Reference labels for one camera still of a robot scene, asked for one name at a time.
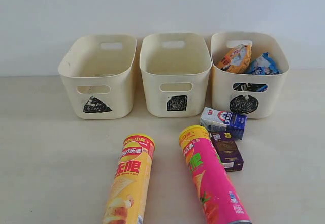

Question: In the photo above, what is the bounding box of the orange snack bag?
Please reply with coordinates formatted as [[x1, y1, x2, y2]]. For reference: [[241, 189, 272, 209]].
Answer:
[[216, 44, 252, 74]]

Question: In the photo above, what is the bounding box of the blue snack bag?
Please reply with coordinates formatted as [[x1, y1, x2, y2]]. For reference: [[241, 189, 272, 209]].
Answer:
[[232, 52, 280, 93]]

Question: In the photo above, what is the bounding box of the yellow chips can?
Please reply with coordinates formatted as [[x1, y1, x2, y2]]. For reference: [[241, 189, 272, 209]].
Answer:
[[102, 134, 155, 224]]

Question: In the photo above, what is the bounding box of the pink chips can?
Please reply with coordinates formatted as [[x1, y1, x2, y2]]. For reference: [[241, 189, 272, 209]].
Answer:
[[179, 125, 251, 224]]

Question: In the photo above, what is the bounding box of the cream bin with square mark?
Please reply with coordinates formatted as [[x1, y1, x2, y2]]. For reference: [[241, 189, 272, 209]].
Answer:
[[139, 33, 212, 117]]

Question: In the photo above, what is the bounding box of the white and blue milk carton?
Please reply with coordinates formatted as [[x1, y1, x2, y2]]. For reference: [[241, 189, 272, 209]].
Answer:
[[200, 107, 247, 140]]

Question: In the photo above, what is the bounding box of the cream bin with triangle mark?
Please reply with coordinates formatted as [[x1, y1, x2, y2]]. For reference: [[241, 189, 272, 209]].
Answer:
[[58, 35, 137, 119]]

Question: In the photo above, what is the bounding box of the purple box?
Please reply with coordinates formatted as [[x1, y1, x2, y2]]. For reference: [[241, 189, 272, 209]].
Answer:
[[210, 131, 244, 172]]

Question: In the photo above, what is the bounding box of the cream bin with circle mark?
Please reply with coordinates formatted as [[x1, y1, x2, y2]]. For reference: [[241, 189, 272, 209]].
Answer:
[[210, 31, 290, 119]]

